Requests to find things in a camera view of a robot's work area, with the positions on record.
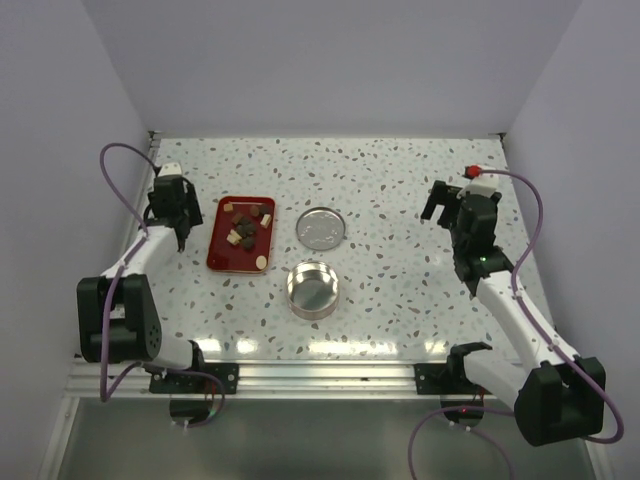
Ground dark brown chocolate piece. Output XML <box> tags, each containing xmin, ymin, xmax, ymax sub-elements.
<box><xmin>242</xmin><ymin>238</ymin><xmax>255</xmax><ymax>250</ymax></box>

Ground metal serving tongs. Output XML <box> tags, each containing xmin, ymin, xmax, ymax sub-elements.
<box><xmin>174</xmin><ymin>225</ymin><xmax>190</xmax><ymax>252</ymax></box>

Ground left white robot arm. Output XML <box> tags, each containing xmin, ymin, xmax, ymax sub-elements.
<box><xmin>76</xmin><ymin>173</ymin><xmax>208</xmax><ymax>393</ymax></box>

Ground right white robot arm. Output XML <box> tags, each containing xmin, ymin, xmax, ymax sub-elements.
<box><xmin>421</xmin><ymin>178</ymin><xmax>606</xmax><ymax>446</ymax></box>

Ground red rectangular tray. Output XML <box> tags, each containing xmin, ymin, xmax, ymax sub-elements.
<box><xmin>206</xmin><ymin>196</ymin><xmax>276</xmax><ymax>274</ymax></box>

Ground round silver tin lid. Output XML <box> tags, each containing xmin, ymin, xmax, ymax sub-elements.
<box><xmin>295</xmin><ymin>207</ymin><xmax>346</xmax><ymax>251</ymax></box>

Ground round silver tin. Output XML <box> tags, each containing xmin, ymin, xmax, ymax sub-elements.
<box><xmin>285</xmin><ymin>260</ymin><xmax>340</xmax><ymax>321</ymax></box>

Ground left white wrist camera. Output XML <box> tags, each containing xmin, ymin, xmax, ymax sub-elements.
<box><xmin>157</xmin><ymin>162</ymin><xmax>183</xmax><ymax>177</ymax></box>

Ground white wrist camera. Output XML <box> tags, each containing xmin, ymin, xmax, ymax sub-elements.
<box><xmin>157</xmin><ymin>162</ymin><xmax>183</xmax><ymax>177</ymax></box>
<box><xmin>457</xmin><ymin>165</ymin><xmax>499</xmax><ymax>199</ymax></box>

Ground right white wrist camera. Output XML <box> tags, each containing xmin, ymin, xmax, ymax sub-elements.
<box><xmin>457</xmin><ymin>165</ymin><xmax>499</xmax><ymax>199</ymax></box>

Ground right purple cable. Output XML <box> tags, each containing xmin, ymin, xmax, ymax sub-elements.
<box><xmin>407</xmin><ymin>168</ymin><xmax>626</xmax><ymax>480</ymax></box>

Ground right black base bracket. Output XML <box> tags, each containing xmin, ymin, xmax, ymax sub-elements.
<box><xmin>413</xmin><ymin>342</ymin><xmax>492</xmax><ymax>395</ymax></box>

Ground black base bracket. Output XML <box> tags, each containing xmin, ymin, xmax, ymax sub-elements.
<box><xmin>413</xmin><ymin>342</ymin><xmax>492</xmax><ymax>395</ymax></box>
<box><xmin>149</xmin><ymin>362</ymin><xmax>240</xmax><ymax>395</ymax></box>

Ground left black base bracket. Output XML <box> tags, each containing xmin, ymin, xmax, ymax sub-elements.
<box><xmin>149</xmin><ymin>362</ymin><xmax>240</xmax><ymax>395</ymax></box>

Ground aluminium front rail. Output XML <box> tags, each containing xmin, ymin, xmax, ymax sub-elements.
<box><xmin>63</xmin><ymin>359</ymin><xmax>447</xmax><ymax>400</ymax></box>

